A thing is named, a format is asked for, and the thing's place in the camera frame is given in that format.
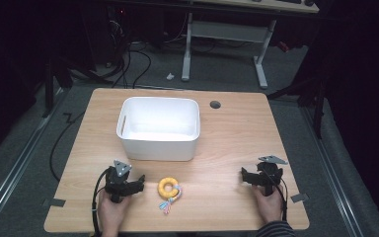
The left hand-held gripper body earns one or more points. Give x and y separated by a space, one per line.
116 184

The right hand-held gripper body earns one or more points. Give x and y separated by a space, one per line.
271 174

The white plastic storage bin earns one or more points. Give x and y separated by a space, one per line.
159 146

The person's left hand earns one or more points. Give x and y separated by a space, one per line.
112 212

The person's right hand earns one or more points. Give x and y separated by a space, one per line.
269 207

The grey tape piece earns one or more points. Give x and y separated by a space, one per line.
56 202
299 197

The dark metal stand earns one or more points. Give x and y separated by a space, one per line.
317 98
51 85

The white paper scrap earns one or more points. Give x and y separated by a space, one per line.
170 76

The red object under desk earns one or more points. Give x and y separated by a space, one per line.
283 46

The white-legged wooden desk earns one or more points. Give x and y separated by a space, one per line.
228 32

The dark computer tower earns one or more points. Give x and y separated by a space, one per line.
116 33

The metal floor rail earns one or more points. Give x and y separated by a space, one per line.
335 177
16 164

